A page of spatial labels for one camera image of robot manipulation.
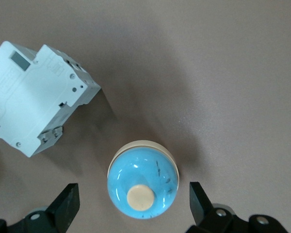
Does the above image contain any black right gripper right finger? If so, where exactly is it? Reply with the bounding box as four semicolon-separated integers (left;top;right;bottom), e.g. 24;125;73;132
185;182;289;233

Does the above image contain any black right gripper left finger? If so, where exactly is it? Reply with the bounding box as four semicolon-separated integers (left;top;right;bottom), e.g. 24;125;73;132
0;183;81;233

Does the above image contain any blue call bell cream base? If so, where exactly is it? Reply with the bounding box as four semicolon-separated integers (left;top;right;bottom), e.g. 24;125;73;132
107;140;179;220

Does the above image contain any white circuit breaker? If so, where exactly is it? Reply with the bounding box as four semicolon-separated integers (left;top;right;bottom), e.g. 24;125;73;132
0;40;101;158

